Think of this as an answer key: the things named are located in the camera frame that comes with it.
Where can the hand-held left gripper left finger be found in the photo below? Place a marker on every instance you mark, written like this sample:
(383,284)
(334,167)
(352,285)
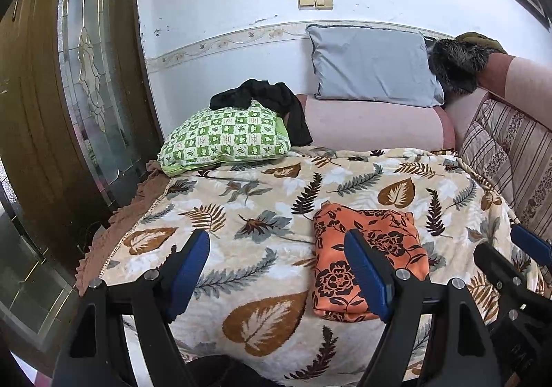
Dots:
(189,270)

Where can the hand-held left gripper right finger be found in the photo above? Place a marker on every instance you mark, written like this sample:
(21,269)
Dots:
(371,279)

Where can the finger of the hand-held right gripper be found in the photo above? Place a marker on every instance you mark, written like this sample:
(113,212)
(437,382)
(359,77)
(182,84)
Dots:
(494,264)
(532,240)

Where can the orange floral shirt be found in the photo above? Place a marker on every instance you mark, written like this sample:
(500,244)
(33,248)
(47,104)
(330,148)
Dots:
(327,249)

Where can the striped sofa cushion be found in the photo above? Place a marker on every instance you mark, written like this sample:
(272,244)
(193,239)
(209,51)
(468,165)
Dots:
(517,154)

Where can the brown ruffled cloth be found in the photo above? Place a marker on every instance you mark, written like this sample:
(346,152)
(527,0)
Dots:
(129,205)

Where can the leaf print blanket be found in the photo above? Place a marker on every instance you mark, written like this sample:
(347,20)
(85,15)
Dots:
(258,205)

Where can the person's black trouser leg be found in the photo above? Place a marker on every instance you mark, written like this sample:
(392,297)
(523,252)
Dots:
(224,372)

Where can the green checkered pillow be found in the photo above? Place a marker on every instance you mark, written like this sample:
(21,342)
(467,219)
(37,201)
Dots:
(224,136)

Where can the pink sofa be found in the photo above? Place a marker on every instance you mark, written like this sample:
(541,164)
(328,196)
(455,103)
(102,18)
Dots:
(371,123)

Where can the dark glass door panel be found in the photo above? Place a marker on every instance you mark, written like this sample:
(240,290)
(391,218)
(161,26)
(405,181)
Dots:
(26,275)

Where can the black garment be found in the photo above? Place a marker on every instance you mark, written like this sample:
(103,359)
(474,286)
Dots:
(267,95)

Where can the dark furry cushion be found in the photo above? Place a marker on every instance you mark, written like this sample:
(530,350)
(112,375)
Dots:
(457,63)

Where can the olive cloth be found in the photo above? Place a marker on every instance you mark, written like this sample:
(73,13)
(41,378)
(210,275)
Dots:
(478,41)

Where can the grey pillow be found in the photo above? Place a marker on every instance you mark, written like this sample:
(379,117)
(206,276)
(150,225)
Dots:
(371,63)

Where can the wooden door with glass panel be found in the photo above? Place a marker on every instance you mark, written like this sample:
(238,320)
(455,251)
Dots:
(39,111)

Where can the beige light switch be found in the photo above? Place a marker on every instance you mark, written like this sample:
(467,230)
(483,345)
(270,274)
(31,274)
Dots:
(306,1)
(324,1)

